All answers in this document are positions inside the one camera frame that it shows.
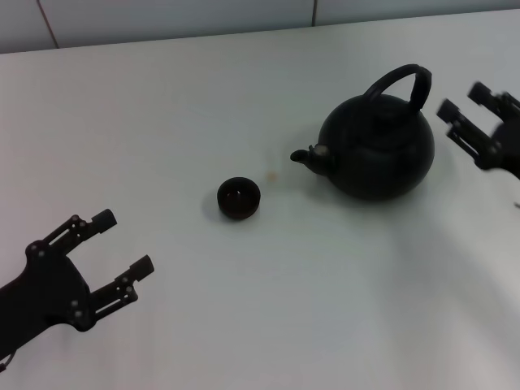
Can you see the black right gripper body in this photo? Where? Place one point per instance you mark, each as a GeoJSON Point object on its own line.
{"type": "Point", "coordinates": [505, 146]}

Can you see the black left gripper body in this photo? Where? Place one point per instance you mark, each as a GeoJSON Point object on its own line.
{"type": "Point", "coordinates": [44, 292]}

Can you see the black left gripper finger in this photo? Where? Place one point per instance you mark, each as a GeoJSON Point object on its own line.
{"type": "Point", "coordinates": [122, 290]}
{"type": "Point", "coordinates": [81, 229]}

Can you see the black round teapot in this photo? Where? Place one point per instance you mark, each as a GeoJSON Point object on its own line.
{"type": "Point", "coordinates": [378, 154]}

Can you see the small black teacup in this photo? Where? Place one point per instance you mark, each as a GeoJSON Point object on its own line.
{"type": "Point", "coordinates": [239, 199]}

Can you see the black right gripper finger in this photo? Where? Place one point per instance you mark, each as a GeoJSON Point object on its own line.
{"type": "Point", "coordinates": [467, 130]}
{"type": "Point", "coordinates": [497, 99]}

